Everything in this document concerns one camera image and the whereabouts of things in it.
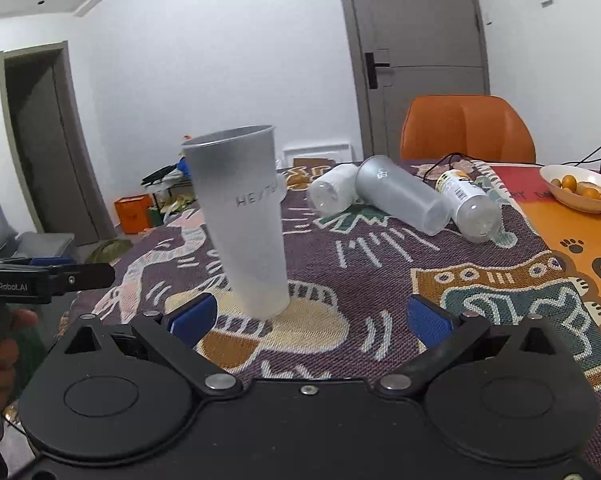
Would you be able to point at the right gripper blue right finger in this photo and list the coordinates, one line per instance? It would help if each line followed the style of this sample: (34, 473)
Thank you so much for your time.
(449, 340)

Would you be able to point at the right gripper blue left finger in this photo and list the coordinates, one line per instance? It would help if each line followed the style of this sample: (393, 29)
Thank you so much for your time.
(170, 339)

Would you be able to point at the frosted HEYTEA plastic cup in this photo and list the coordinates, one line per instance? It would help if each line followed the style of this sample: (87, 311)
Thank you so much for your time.
(234, 177)

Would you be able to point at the long frosted plastic cup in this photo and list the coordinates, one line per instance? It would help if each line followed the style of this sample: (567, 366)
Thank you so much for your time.
(388, 187)

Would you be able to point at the left hand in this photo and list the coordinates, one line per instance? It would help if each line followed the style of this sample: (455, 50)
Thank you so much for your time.
(20, 355)

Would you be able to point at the grey sofa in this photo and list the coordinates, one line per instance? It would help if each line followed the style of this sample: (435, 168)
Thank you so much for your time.
(34, 245)

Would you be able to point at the patterned woven blanket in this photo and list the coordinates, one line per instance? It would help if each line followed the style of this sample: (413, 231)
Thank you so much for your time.
(349, 279)

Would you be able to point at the yellow label plastic bottle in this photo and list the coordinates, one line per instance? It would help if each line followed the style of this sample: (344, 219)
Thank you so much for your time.
(477, 217)

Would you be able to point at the orange paper bag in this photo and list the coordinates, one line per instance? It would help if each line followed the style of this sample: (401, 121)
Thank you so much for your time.
(132, 212)

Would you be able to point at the black storage rack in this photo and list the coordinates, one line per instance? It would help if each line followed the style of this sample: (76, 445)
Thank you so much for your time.
(171, 189)

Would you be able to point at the dark doorway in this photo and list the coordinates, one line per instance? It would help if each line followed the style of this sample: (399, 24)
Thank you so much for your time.
(46, 140)

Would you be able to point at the orange cartoon table mat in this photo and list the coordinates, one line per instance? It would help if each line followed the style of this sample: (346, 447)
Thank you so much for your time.
(567, 222)

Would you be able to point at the white small plastic bottle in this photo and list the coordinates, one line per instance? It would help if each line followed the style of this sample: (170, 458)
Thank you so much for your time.
(334, 192)

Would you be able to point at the white fruit bowl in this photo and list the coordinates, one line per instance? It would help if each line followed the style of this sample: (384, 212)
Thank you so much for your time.
(577, 188)

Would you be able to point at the orange leather chair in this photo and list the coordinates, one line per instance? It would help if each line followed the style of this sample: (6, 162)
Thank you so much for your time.
(482, 127)

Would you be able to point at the grey door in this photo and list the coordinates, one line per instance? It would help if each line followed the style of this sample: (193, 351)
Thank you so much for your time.
(432, 46)

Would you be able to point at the black door handle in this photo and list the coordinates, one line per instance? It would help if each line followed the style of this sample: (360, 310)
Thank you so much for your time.
(371, 67)

